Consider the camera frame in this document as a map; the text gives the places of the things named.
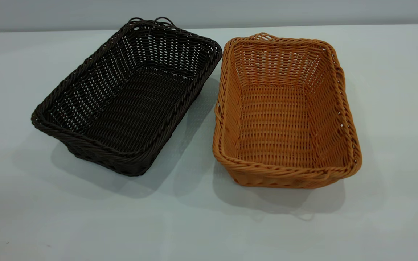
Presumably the black woven plastic basket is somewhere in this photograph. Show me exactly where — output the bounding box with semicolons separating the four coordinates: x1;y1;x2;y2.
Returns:
31;17;223;177

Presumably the orange woven plastic basket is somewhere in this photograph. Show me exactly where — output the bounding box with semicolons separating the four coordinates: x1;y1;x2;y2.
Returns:
212;32;362;189

